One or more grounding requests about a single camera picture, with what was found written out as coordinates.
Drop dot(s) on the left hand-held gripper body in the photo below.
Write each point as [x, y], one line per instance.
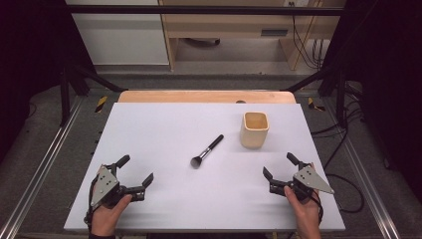
[105, 186]

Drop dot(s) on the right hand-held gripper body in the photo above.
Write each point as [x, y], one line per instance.
[308, 181]

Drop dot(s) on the beige square cup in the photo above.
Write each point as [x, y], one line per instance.
[253, 134]

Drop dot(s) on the black makeup brush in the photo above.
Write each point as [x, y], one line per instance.
[206, 151]

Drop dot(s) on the person's right hand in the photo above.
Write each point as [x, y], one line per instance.
[303, 209]

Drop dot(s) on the person's left hand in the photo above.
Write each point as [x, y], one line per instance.
[106, 217]

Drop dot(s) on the yellow black tape strip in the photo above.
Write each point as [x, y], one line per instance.
[312, 104]
[101, 104]

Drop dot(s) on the black metal stand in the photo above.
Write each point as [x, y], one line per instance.
[65, 96]
[340, 96]

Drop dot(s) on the wooden table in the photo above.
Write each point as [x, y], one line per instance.
[185, 96]

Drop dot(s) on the black curtain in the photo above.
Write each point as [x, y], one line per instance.
[391, 83]
[30, 66]

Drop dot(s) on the white cabinet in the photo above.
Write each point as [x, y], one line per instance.
[122, 36]

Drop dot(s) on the light wooden desk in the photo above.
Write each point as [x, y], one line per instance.
[229, 25]

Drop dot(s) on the white power socket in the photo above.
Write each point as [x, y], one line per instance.
[297, 2]

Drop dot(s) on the black horizontal bar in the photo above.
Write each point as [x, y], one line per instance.
[199, 10]

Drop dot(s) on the aluminium floor rail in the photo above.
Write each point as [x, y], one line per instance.
[368, 186]
[40, 172]

